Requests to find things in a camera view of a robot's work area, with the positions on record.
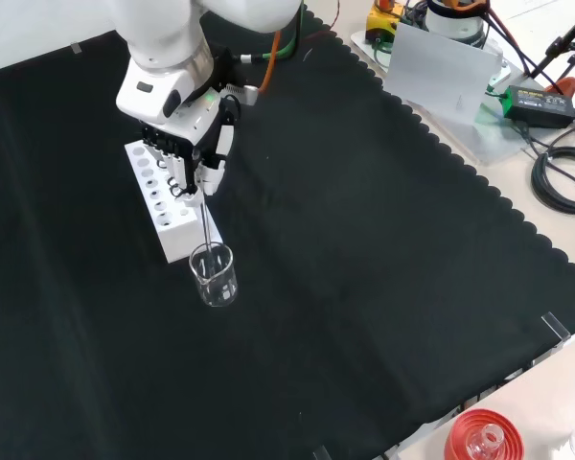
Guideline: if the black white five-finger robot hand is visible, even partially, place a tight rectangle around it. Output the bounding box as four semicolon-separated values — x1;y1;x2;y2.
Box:
116;47;244;200

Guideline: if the white test tube rack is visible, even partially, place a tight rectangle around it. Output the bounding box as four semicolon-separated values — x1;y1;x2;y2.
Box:
124;141;226;264

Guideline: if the small clear glass beaker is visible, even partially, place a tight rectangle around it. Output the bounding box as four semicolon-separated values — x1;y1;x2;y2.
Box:
189;242;240;309

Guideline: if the black bench cloth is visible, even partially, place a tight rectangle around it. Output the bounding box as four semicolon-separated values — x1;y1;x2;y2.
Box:
0;9;575;460

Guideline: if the yellow stop button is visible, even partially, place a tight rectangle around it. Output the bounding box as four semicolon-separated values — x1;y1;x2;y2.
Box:
366;0;406;44

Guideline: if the pale board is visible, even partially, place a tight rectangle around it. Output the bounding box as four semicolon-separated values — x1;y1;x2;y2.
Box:
381;21;503;127

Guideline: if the black power adapter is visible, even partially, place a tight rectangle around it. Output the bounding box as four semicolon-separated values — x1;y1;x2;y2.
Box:
501;84;575;129

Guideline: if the black tripod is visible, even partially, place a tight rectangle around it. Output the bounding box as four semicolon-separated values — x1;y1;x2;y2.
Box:
526;0;575;83

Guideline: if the small red clamp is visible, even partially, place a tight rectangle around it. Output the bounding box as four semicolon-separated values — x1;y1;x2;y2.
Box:
544;76;575;97

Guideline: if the red ribbed funnel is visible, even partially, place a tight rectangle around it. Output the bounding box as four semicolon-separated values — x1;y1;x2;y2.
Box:
443;407;526;460

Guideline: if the small clear glass flask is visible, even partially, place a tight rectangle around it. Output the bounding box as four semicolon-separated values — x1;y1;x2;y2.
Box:
467;424;505;460

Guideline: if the green cable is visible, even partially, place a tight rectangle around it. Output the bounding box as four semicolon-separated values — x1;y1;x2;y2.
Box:
239;0;309;64

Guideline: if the thin red wire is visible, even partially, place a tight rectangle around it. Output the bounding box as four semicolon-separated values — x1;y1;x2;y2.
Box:
302;0;342;49

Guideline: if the grey metal base plate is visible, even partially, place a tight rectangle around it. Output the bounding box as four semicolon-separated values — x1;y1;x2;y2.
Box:
349;28;550;167

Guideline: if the coiled black cable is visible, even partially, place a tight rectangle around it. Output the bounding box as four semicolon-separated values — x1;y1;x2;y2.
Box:
530;146;575;216

